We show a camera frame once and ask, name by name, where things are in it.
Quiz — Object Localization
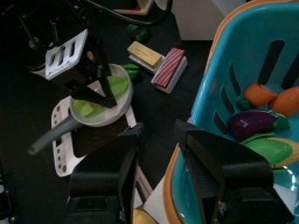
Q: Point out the green corn husk toy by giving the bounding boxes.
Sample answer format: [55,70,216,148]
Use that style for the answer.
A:
[238,132,296,167]

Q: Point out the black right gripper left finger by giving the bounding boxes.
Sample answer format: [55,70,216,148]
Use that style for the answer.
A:
[63,122,146,224]

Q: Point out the red striped bacon toy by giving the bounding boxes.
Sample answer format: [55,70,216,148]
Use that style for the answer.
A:
[150,47,190,95]

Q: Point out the yellow corn toy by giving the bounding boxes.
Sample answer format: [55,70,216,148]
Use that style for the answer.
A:
[268,136,299,169]

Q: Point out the white black toy cooktop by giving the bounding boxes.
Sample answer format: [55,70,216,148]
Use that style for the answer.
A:
[51,95,139,179]

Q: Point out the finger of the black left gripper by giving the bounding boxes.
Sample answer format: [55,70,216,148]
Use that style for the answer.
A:
[67,82,111,108]
[93,38,119,109]

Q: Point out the white tray pink rim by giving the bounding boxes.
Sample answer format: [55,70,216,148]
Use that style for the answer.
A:
[134,164,182,224]

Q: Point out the dark green toy vegetable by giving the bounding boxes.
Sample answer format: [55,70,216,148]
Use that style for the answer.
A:
[125,24,153,42]

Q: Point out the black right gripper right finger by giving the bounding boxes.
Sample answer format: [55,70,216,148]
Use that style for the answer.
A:
[173,119,296,224]

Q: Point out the yellow cheese block toy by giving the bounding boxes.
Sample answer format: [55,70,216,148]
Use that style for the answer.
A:
[126,40,165,74]

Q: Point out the green pepper toy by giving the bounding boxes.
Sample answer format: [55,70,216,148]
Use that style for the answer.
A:
[121,63,142,80]

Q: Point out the purple eggplant toy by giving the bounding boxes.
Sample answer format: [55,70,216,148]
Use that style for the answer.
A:
[228,109,293,141]

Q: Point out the red wooden box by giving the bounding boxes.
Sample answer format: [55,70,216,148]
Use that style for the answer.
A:
[113,0,155,17]

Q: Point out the green starfruit toy piece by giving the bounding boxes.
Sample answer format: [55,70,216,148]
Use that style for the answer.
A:
[73,99,107,118]
[105,74,131,102]

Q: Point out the orange carrot toy piece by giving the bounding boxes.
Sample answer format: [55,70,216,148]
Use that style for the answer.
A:
[244,82,281,108]
[269,86,299,118]

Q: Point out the white pan grey handle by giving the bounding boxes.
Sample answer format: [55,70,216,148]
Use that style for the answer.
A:
[26,63,135,156]

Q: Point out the black looped cable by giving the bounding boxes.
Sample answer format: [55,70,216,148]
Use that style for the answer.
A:
[85,0,175,27]

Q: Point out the white box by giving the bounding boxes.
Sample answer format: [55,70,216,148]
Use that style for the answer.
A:
[171,0,252,41]

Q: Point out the teal basket orange rim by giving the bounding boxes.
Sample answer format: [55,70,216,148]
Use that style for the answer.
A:
[163,0,299,224]

